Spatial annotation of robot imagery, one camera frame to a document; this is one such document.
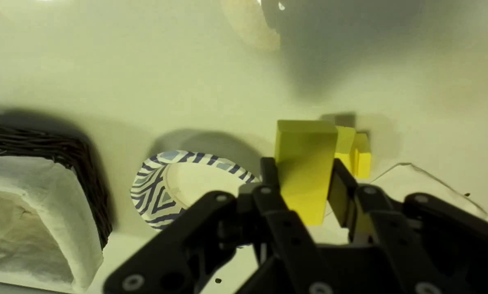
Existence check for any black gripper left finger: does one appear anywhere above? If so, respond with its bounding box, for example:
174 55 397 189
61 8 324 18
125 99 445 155
102 157 340 294

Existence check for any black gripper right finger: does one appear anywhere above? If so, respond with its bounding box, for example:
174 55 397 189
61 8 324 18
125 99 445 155
327 160 488 294

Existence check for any yellow block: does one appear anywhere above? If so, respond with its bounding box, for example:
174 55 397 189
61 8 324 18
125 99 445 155
273 119 371 225

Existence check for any wooden bowl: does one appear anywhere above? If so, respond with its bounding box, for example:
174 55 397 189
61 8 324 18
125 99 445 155
220 0 280 52

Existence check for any zebra patterned small plate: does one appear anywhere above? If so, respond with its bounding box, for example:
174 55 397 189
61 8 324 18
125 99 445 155
128 150 259 230

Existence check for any dark basket with white liner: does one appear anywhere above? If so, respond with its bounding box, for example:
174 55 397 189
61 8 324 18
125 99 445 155
0 124 112 292

